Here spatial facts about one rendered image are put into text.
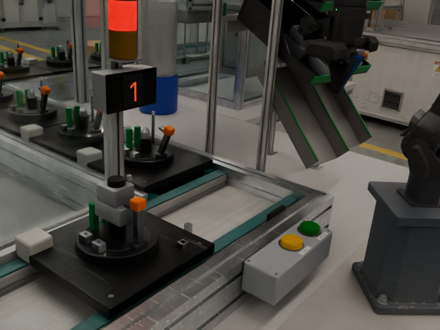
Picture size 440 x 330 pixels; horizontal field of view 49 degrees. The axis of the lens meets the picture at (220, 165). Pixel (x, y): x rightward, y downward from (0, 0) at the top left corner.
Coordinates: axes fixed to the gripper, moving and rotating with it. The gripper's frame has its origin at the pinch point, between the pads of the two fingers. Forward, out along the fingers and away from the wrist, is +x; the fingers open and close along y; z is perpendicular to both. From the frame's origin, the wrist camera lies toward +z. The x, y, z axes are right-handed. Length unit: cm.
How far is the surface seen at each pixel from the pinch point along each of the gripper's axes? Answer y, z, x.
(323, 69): -20.9, 13.2, 3.6
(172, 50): -55, 93, 14
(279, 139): -61, 45, 39
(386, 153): -323, 84, 125
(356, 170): -55, 13, 39
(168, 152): 1.4, 40.9, 26.6
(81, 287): 48, 15, 29
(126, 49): 25.3, 29.4, -2.4
